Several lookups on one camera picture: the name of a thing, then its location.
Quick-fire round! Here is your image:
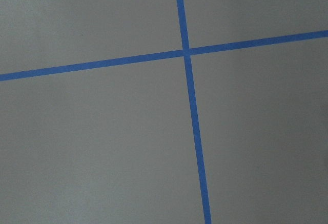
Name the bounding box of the blue tape line lengthwise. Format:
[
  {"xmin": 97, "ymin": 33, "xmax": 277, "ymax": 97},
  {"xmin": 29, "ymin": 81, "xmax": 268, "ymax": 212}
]
[{"xmin": 176, "ymin": 0, "xmax": 212, "ymax": 223}]

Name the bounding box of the blue tape line crosswise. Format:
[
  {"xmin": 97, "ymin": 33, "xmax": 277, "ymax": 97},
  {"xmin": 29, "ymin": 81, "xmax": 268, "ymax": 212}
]
[{"xmin": 1, "ymin": 30, "xmax": 327, "ymax": 82}]

